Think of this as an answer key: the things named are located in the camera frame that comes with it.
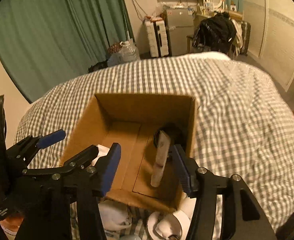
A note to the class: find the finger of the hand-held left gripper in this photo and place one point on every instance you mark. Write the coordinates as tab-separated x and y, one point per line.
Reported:
83	156
50	138

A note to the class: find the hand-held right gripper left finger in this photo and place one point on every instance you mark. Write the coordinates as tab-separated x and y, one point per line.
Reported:
110	170

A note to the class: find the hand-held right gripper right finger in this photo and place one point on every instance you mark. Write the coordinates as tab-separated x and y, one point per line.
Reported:
184	172

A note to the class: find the white grey tube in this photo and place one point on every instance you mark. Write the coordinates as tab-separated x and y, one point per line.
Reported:
162	152

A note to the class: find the brown cardboard box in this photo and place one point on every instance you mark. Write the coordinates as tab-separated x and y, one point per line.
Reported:
127	110

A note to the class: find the small white cloth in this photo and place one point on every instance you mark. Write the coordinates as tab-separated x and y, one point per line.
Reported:
102	153

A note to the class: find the white cup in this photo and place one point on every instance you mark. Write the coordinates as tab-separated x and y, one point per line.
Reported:
188	205

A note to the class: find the black round item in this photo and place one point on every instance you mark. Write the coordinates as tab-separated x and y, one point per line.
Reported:
174	132

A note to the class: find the white crumpled cloth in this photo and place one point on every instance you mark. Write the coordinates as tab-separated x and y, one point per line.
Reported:
111	213

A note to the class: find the white bowl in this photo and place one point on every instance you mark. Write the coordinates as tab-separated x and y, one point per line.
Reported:
153	223

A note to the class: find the white printed packet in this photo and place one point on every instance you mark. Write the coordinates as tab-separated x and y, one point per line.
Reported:
111	233

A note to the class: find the orange white packet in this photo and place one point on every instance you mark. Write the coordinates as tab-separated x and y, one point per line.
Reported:
10	226

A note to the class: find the dark bag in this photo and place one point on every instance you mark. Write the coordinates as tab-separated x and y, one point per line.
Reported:
96	67

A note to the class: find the grey white checkered blanket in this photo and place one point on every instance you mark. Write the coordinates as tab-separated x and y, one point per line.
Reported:
237	105

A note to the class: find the green curtain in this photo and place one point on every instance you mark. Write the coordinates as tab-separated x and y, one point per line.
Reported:
56	30

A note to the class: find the brown patterned bag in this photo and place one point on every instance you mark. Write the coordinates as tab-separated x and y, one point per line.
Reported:
115	48

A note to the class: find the large clear water bottle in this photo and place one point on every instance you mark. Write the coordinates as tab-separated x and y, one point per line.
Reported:
129	52

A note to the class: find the white suitcase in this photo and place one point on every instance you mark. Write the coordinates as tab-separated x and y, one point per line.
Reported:
158	38

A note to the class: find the silver mini fridge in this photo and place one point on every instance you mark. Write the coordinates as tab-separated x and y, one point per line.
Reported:
179	32

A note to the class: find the clear plastic bag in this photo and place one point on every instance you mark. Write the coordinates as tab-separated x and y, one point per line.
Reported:
159	10

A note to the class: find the cream wardrobe door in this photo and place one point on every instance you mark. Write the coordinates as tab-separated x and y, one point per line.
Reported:
279	35

